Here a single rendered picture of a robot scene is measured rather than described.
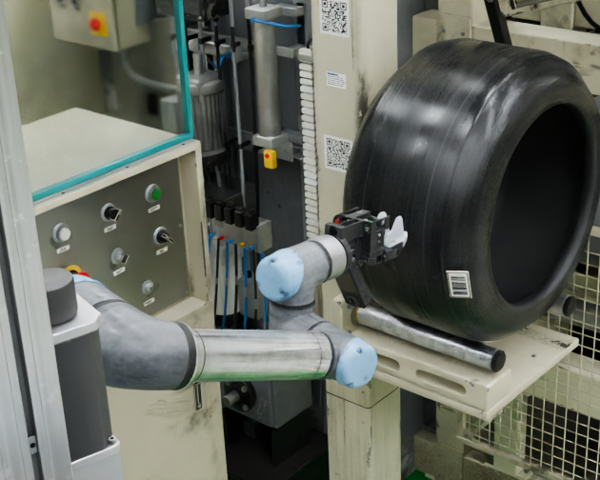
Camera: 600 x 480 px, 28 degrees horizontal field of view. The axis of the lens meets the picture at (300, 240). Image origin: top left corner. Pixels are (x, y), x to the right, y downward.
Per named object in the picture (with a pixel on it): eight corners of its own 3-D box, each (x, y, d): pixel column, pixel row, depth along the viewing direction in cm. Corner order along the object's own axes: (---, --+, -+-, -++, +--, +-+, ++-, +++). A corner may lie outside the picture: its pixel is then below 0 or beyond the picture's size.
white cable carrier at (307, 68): (307, 256, 266) (298, 48, 247) (321, 248, 270) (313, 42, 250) (322, 261, 264) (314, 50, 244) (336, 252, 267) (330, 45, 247)
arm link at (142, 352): (124, 330, 153) (390, 333, 185) (82, 300, 161) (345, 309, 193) (105, 413, 155) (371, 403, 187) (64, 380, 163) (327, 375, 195)
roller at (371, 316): (367, 305, 255) (359, 324, 254) (356, 299, 251) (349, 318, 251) (509, 353, 234) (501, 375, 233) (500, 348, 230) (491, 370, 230)
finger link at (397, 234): (420, 211, 213) (390, 224, 206) (418, 243, 215) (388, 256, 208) (406, 208, 215) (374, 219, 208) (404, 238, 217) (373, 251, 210)
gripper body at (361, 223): (393, 215, 205) (350, 231, 196) (390, 262, 208) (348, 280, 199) (358, 205, 210) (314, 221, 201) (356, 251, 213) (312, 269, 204)
